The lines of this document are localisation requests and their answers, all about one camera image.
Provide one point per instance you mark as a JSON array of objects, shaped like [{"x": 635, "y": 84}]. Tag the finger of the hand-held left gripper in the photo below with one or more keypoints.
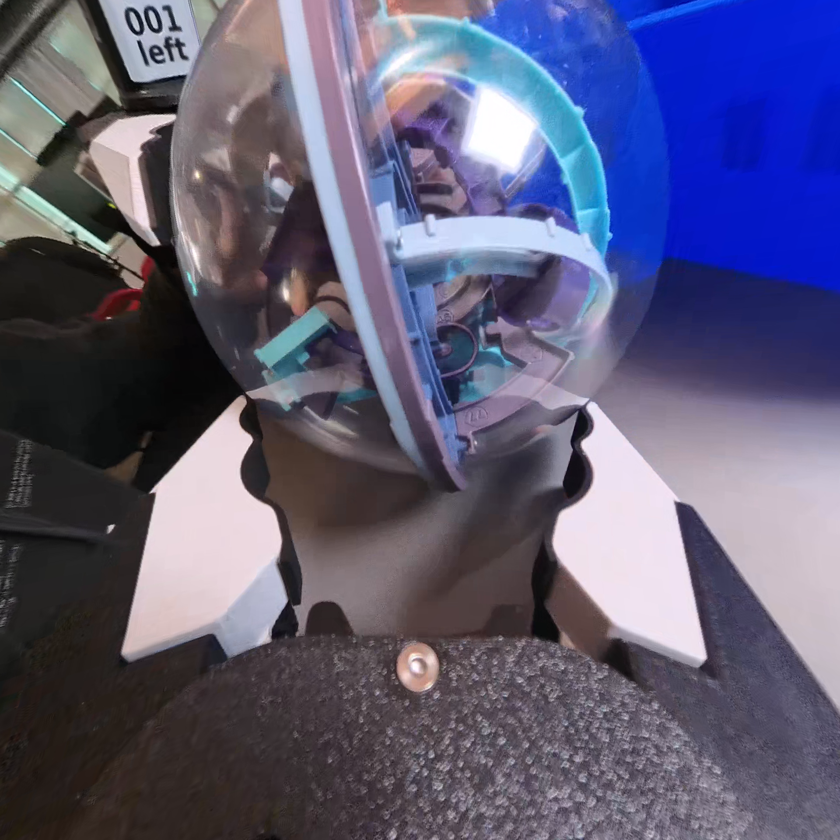
[{"x": 131, "y": 171}]

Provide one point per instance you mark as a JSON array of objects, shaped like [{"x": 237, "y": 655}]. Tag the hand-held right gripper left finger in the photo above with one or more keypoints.
[{"x": 204, "y": 565}]

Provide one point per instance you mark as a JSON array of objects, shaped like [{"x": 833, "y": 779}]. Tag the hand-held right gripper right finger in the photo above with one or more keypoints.
[{"x": 630, "y": 565}]

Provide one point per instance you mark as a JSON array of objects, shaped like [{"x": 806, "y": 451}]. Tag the clear plastic maze ball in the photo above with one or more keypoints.
[{"x": 420, "y": 223}]

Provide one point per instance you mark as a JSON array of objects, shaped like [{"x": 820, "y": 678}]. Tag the blue plastic bin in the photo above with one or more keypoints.
[{"x": 735, "y": 131}]

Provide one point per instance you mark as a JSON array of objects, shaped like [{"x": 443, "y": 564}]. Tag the person's left forearm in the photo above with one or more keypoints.
[{"x": 105, "y": 368}]

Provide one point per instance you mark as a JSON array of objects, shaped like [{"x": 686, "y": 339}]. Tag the black backpack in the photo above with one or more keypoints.
[{"x": 53, "y": 525}]

